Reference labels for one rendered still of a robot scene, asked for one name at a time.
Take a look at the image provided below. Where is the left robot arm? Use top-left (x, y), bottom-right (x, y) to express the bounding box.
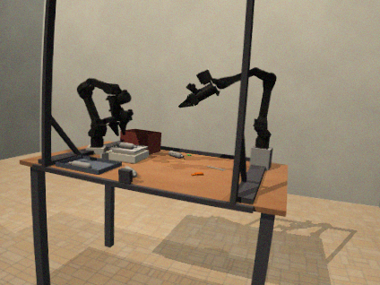
top-left (77, 78), bottom-right (134, 148)

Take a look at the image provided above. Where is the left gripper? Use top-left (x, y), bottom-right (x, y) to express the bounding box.
top-left (102, 106), bottom-right (133, 136)

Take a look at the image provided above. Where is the white digital scale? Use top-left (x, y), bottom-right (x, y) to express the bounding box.
top-left (100, 144), bottom-right (149, 163)

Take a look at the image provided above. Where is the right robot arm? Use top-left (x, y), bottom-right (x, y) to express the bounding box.
top-left (186, 67), bottom-right (277, 149)

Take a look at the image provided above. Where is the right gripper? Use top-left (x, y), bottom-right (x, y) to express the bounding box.
top-left (178, 88), bottom-right (208, 108)

